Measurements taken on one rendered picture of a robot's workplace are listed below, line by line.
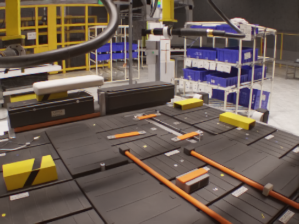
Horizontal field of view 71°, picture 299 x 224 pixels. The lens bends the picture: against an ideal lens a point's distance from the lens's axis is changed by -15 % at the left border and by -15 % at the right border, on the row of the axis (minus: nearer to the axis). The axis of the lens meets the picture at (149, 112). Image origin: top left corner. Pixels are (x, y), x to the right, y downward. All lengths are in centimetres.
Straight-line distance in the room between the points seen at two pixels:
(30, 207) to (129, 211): 24
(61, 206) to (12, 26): 67
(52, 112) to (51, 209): 64
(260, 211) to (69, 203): 45
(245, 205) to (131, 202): 27
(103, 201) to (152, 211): 12
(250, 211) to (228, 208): 5
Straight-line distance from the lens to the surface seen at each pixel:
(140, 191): 61
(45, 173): 69
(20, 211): 61
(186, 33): 135
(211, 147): 85
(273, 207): 62
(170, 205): 57
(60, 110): 116
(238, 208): 59
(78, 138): 93
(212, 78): 355
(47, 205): 61
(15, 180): 68
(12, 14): 98
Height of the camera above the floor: 137
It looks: 17 degrees down
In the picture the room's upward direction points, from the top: straight up
